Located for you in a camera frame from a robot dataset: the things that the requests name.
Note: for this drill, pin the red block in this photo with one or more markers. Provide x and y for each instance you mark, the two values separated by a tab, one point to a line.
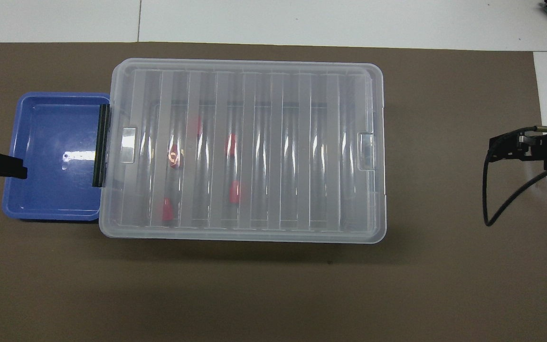
166	210
230	145
195	126
174	156
235	191

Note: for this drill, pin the clear ribbed box lid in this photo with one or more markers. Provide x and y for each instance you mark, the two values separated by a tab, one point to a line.
273	85

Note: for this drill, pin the blue plastic tray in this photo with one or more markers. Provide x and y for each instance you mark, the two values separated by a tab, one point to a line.
50	190

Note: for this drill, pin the clear plastic storage box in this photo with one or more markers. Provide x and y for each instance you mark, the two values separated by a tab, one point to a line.
381	209

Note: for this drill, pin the brown table mat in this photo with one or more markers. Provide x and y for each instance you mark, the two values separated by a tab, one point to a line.
273	285

